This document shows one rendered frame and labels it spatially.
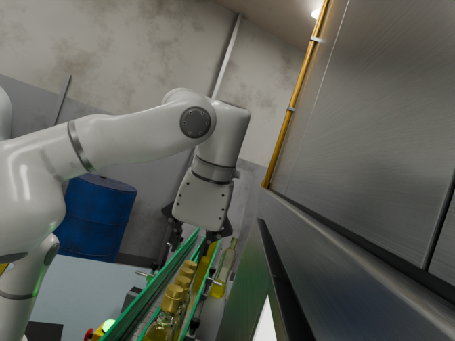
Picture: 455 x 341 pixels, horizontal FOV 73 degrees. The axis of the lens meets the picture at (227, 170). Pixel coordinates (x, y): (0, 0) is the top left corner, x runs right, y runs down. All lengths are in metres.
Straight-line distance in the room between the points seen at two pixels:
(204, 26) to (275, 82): 1.12
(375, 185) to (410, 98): 0.06
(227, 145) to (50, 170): 0.27
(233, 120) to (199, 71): 3.31
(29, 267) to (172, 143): 0.55
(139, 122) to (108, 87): 3.17
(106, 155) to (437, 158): 0.42
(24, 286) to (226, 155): 0.61
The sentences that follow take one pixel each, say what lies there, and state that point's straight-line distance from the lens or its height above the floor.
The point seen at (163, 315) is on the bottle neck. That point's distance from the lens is 0.67.
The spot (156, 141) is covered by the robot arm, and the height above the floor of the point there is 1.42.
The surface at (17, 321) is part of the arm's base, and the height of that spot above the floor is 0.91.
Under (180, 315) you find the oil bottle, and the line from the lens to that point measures 0.73.
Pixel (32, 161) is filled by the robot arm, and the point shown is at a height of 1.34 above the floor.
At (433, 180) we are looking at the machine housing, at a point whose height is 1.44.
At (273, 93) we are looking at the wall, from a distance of 4.19.
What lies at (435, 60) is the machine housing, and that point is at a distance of 0.25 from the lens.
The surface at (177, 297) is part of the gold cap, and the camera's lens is 0.65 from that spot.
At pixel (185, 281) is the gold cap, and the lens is 0.70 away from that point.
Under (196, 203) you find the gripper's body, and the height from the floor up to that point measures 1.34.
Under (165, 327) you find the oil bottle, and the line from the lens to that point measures 0.67.
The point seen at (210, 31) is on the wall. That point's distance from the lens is 3.96.
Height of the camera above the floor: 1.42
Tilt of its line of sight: level
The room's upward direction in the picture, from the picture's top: 18 degrees clockwise
